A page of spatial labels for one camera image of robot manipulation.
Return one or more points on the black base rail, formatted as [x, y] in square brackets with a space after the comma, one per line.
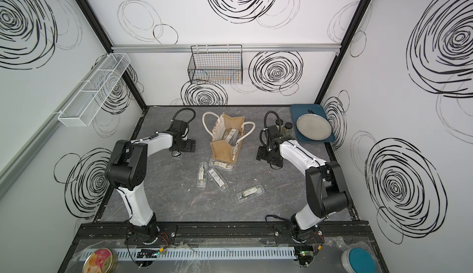
[173, 233]

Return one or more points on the clear compass case by bag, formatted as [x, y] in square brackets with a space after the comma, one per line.
[226, 166]

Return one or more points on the black corner frame post right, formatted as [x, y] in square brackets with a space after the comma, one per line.
[345, 44]

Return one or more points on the clear compass case blue compass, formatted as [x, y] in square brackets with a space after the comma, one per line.
[231, 136]

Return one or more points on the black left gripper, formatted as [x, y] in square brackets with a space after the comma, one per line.
[190, 145]

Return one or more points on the black corner frame post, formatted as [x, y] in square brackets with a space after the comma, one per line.
[105, 41]
[345, 44]

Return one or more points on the aluminium wall rail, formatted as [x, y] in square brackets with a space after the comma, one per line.
[216, 48]
[21, 161]

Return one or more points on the colourful round tin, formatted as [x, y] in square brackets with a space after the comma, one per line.
[102, 260]

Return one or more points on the clear middle compass case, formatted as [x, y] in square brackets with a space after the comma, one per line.
[202, 175]

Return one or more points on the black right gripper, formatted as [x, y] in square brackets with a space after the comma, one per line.
[261, 154]

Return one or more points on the black wire wall basket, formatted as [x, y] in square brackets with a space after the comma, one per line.
[220, 68]

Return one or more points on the burlap canvas cat bag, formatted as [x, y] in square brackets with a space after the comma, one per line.
[222, 151]

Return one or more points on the black corner frame post left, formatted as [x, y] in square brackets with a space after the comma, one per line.
[105, 41]

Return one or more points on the aluminium wall rail left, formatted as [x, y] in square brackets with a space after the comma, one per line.
[21, 161]

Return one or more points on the clear compass case lone right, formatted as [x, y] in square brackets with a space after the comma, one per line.
[249, 193]

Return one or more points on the spice jar pale contents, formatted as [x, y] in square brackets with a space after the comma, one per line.
[279, 123]

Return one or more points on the white slotted cable duct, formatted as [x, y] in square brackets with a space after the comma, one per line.
[205, 253]

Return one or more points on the white wire wall shelf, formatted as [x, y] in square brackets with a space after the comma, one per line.
[94, 91]

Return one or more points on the spice jar green herbs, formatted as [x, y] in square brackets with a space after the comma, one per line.
[288, 127]

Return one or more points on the teal rectangular tray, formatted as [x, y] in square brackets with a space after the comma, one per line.
[298, 110]

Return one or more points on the grey round plate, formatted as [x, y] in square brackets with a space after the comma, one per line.
[314, 127]

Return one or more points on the clear right lower compass case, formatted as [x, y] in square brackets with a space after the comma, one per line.
[218, 179]

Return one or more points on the aluminium wall rail back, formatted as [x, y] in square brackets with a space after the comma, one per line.
[216, 48]

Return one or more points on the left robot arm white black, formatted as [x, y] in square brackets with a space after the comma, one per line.
[127, 168]

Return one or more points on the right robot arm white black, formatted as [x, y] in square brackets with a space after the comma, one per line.
[325, 186]

